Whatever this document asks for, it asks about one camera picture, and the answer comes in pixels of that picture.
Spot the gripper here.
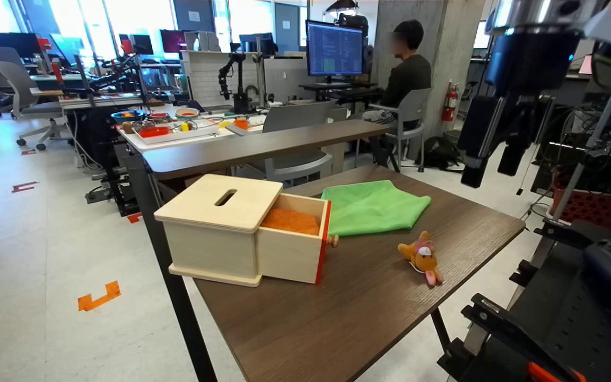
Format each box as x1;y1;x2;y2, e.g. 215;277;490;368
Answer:
458;29;583;189

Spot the yellow plush toy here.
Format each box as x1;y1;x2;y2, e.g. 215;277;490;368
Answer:
397;230;445;288

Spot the black backpack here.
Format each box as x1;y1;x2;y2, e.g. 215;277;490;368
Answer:
423;136;466;172

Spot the fire extinguisher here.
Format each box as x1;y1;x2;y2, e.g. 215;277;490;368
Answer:
441;80;460;123

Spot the grey chair with metal legs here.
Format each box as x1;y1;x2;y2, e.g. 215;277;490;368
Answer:
355;87;434;173

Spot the person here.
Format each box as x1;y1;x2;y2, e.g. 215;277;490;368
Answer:
361;20;433;126

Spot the red crate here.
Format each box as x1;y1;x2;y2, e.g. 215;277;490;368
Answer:
549;186;611;230

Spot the green cloth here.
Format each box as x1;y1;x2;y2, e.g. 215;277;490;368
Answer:
320;179;432;238

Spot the monitor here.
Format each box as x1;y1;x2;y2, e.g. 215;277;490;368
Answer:
305;19;365;86

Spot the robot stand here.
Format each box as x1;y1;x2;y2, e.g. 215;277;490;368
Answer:
437;219;611;382

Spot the orange cloth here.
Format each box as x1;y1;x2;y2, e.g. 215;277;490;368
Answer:
260;207;321;237

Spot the long brown table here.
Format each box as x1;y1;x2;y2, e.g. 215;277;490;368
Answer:
141;119;390;181

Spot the wooden drawer with red front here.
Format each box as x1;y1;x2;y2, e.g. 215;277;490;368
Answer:
256;192;340;285

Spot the wooden box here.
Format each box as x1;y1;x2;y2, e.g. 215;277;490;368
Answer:
154;173;340;288

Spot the white tray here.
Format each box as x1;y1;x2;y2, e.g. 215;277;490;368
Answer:
133;120;221;145

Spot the blue bowl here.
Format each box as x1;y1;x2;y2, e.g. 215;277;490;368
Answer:
110;109;145;124

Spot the grey office chair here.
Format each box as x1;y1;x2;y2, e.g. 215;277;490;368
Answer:
0;59;71;152

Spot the black clamp with orange handle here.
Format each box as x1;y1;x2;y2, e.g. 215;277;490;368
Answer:
460;292;588;382

